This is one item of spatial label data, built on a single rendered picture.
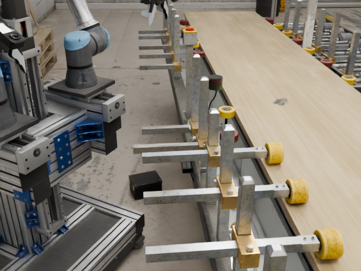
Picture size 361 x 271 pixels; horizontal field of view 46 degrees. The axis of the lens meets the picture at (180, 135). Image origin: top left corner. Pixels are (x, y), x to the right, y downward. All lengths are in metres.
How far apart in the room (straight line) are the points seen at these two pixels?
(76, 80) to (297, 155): 1.02
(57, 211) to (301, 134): 1.24
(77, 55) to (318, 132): 1.11
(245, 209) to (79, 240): 1.39
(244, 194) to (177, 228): 1.63
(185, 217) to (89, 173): 0.90
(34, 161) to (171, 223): 1.32
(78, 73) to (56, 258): 0.94
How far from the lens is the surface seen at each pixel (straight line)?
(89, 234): 2.39
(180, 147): 1.81
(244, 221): 1.14
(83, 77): 1.97
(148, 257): 1.13
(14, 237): 2.34
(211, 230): 1.60
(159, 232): 2.68
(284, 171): 1.60
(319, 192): 1.51
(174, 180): 3.14
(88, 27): 2.05
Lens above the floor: 1.73
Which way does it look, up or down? 27 degrees down
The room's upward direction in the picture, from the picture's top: straight up
